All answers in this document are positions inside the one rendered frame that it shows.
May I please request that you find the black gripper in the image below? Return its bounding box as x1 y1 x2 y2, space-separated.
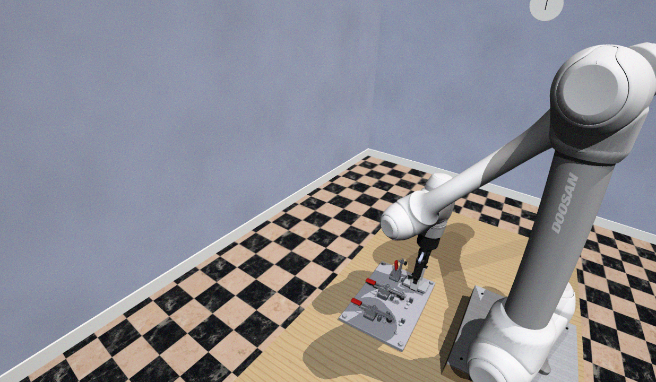
410 234 440 291

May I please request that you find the black toggle clamp with red handle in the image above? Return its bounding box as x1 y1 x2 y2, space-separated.
366 278 407 300
351 298 394 323

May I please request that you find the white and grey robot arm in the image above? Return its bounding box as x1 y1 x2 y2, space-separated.
381 42 656 382

